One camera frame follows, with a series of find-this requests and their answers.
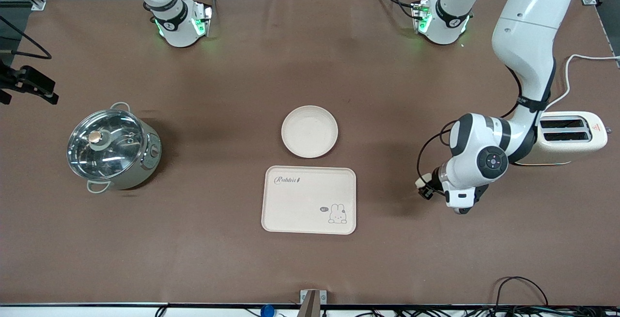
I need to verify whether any cream round plate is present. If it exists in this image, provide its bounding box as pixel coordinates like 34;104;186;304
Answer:
281;105;339;159

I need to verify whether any brown table cloth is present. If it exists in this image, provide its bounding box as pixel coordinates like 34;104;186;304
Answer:
0;0;620;306

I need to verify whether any glass pot lid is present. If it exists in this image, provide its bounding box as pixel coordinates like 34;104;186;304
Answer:
67;109;145;181

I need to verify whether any cream rabbit print tray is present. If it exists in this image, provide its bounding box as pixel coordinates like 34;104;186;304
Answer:
261;165;357;235

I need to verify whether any pale green electric pot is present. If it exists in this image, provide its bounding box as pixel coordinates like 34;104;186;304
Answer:
66;102;162;194

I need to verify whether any cream two-slot toaster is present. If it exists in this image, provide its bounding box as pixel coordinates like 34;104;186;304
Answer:
515;111;609;166

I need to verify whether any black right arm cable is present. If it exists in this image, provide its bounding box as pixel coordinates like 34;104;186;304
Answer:
0;15;53;61

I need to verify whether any black looped cable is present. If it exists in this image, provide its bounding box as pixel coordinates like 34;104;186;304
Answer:
494;276;549;309

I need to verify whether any metal camera bracket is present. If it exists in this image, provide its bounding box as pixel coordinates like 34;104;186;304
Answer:
299;289;327;317

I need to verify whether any white toaster cable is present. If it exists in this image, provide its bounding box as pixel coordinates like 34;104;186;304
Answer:
545;54;620;112

